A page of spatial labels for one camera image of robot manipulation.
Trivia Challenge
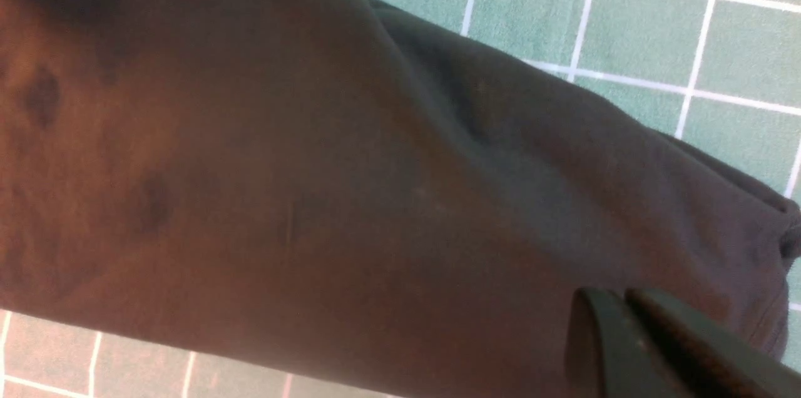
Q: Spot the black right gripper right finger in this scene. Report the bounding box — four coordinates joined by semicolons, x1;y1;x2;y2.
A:
625;289;800;397

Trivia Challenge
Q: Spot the gray long-sleeved shirt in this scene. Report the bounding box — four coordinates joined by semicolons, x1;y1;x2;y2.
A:
2;0;799;397

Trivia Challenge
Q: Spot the green grid table mat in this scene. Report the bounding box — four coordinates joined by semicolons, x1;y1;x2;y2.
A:
2;0;800;397

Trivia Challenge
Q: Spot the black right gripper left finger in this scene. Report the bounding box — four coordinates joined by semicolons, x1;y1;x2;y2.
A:
564;288;693;397

